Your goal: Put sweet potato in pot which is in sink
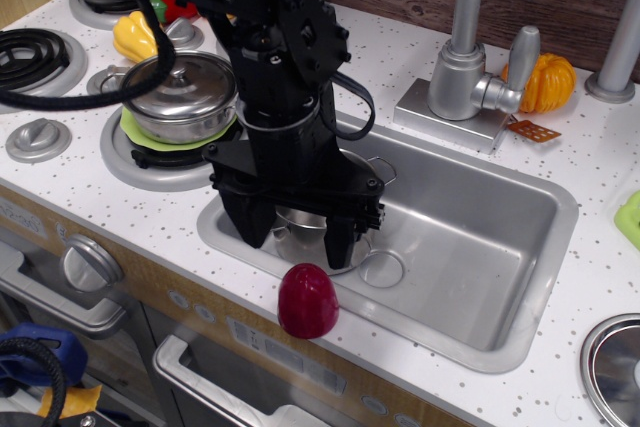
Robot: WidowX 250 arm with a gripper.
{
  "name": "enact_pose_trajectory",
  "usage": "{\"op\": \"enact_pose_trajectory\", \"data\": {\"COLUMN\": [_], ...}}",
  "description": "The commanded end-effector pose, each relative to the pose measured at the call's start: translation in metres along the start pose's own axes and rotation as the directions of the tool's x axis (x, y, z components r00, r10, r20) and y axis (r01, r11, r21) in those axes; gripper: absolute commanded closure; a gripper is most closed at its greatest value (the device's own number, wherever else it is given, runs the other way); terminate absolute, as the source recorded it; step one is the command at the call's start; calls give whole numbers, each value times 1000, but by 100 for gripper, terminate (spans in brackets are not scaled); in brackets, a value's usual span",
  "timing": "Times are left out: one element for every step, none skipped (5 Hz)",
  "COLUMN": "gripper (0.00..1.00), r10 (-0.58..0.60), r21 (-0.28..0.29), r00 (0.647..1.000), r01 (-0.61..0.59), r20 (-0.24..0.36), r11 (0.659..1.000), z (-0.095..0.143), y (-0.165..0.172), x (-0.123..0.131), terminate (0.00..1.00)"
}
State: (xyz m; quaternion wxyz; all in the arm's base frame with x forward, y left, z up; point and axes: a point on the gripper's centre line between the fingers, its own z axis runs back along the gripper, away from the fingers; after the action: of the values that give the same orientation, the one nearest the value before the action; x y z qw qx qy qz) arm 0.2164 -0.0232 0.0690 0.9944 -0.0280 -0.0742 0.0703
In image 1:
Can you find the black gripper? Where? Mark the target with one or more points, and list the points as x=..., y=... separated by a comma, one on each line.
x=297, y=163

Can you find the grey stove knob front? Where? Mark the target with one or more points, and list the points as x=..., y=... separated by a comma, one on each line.
x=38, y=141

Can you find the grey oven door handle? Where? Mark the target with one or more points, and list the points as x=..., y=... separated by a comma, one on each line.
x=98, y=322

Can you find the silver round lid right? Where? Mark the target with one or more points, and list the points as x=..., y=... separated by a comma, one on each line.
x=609, y=367

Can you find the steel pot in sink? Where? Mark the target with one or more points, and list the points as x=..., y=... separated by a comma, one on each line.
x=299, y=238

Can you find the grey metal sink basin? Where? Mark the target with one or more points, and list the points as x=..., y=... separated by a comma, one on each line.
x=466, y=256

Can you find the grey stove knob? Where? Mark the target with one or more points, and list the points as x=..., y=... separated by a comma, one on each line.
x=184, y=35
x=38, y=141
x=107, y=80

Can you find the grey stove knob back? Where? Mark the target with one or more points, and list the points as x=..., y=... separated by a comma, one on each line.
x=184, y=35

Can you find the red toy tomato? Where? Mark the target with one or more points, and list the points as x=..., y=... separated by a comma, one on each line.
x=168, y=11

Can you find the orange plastic waffle piece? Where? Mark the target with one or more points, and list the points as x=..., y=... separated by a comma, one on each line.
x=533, y=132

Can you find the silver oven dial knob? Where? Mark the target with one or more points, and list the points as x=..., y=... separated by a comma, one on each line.
x=87, y=267

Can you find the green round mat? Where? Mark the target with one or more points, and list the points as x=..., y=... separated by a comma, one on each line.
x=135, y=134

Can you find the grey dishwasher door handle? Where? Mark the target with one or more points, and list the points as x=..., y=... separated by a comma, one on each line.
x=166, y=362

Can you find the dark red sweet potato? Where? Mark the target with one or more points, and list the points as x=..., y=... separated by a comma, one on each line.
x=308, y=307

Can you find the steel pot with lid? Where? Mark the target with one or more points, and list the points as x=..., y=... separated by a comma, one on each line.
x=196, y=101

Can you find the grey post right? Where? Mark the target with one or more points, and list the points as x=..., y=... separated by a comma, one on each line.
x=613, y=83

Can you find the yellow cloth bottom left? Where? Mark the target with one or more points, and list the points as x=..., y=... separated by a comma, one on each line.
x=78, y=401

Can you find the black coil burner left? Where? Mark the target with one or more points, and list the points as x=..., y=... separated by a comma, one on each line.
x=41, y=62

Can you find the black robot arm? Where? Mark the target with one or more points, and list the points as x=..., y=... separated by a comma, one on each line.
x=286, y=57

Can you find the orange toy pumpkin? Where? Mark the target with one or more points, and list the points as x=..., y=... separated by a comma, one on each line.
x=550, y=85

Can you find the yellow toy bell pepper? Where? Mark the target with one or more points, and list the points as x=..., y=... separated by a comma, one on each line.
x=133, y=38

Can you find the grey stove knob middle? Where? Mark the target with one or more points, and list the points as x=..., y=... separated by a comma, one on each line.
x=107, y=80

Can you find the silver toy faucet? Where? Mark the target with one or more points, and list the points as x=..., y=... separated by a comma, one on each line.
x=463, y=103

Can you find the blue clamp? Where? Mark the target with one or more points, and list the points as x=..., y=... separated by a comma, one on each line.
x=37, y=355

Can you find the green plastic item right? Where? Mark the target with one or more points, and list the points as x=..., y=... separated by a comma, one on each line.
x=627, y=220

